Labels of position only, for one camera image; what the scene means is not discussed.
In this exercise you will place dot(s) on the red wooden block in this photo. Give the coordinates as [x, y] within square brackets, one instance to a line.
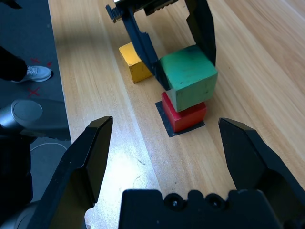
[188, 118]

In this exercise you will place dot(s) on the green wooden block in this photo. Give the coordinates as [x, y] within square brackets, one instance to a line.
[188, 74]

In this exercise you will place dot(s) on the silver robot joint cylinder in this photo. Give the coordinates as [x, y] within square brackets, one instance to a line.
[21, 112]

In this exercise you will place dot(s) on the black trouser leg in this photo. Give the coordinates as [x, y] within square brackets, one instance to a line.
[12, 66]

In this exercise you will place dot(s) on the yellow wooden block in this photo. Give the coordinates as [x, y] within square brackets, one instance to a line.
[133, 62]

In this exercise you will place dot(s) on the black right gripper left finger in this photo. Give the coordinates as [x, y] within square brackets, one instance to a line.
[78, 152]

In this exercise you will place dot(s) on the grey robot leg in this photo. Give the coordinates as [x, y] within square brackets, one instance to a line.
[19, 217]

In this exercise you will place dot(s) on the black robot torso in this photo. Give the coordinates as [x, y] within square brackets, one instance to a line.
[14, 167]

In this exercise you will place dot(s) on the small red tape cross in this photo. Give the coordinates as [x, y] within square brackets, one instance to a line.
[49, 64]
[35, 60]

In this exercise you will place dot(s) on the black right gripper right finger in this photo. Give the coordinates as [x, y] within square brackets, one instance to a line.
[247, 155]

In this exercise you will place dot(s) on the white sneaker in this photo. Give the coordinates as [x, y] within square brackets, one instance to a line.
[38, 74]

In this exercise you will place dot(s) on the large red tape cross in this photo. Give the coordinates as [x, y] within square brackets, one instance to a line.
[33, 92]

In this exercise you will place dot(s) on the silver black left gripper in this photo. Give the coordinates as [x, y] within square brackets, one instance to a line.
[152, 6]

